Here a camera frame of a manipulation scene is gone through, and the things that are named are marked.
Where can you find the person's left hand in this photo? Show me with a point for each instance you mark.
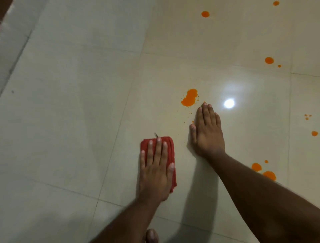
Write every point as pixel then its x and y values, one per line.
pixel 155 180

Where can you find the person's right hand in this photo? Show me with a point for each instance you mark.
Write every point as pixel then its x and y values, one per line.
pixel 208 137

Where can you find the person's right little finger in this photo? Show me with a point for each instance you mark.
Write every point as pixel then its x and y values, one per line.
pixel 218 120

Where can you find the person's right thumb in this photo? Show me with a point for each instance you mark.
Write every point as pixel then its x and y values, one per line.
pixel 193 134

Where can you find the person's right middle finger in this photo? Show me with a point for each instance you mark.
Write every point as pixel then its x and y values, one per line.
pixel 205 112

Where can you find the person's left middle finger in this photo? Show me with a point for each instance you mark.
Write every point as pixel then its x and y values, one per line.
pixel 157 150

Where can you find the person's left little finger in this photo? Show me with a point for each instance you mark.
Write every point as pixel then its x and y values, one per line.
pixel 142 160

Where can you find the person's left thumb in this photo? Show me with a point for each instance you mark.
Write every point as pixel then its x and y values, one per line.
pixel 171 174

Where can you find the red cleaning cloth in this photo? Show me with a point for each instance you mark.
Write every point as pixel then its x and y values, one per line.
pixel 172 151

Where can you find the person's left forearm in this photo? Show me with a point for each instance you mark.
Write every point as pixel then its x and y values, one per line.
pixel 130 222

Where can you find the person's right forearm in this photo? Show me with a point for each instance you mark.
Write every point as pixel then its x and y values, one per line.
pixel 260 202

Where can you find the large orange liquid splash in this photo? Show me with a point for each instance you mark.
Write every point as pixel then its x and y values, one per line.
pixel 190 98

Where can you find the person's toe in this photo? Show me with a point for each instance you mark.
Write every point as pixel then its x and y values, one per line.
pixel 151 236

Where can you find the tiny orange liquid droplets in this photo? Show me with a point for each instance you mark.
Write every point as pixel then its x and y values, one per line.
pixel 307 117

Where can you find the dark brown wooden furniture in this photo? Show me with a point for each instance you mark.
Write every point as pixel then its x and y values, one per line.
pixel 3 7

